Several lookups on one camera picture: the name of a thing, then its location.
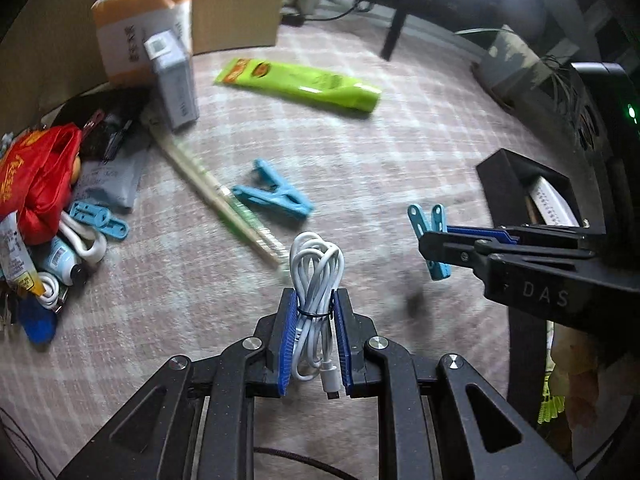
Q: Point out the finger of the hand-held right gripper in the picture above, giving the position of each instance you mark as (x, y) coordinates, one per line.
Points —
(450, 251)
(480, 233)

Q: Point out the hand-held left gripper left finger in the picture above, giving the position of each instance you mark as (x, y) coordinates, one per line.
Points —
(286, 345)

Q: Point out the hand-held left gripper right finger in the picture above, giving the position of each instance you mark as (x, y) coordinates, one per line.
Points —
(345, 345)

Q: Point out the small blue clothespin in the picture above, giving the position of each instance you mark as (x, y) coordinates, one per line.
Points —
(417, 217)

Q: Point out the black tray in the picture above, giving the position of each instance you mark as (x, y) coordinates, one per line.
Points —
(505, 175)

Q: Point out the large white box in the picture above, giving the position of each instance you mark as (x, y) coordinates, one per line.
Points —
(552, 200)

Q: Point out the pink plaid carpet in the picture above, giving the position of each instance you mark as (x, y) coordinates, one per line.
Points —
(375, 170)

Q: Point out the large blue clothespin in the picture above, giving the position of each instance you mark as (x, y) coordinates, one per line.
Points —
(280, 197)

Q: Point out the potted plant grey pot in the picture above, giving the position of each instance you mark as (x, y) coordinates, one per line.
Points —
(510, 65)

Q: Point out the wrapped wooden chopsticks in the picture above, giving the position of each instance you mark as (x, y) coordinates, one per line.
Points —
(210, 185)

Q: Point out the yellow-green fringed item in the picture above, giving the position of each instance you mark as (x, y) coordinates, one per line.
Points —
(550, 407)

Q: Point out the white plastic hook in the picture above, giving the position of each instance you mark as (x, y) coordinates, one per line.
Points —
(92, 252)

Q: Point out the green tube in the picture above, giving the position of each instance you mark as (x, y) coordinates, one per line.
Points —
(300, 85)

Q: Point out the light blue plastic clip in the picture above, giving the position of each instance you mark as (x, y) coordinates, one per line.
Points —
(95, 217)

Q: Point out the grey printed packet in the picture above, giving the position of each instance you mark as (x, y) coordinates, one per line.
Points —
(115, 180)

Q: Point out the small white blue tube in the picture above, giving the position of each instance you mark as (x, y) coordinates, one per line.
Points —
(60, 257)

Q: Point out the dark blue flat item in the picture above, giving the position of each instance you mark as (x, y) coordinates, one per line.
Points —
(37, 325)

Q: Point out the black binder clip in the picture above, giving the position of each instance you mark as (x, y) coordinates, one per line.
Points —
(117, 135)

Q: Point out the small grey box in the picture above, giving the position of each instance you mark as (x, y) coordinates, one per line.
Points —
(175, 90)

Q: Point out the black power adapter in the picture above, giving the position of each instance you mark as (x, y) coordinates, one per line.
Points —
(292, 20)

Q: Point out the yellow white tube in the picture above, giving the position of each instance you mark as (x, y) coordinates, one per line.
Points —
(15, 260)

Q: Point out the red cloth bag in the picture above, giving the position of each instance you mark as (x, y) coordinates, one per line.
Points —
(45, 175)

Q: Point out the tan wooden board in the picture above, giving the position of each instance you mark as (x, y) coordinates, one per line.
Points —
(235, 5)

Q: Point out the orange tissue pack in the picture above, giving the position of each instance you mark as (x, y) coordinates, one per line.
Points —
(135, 15)

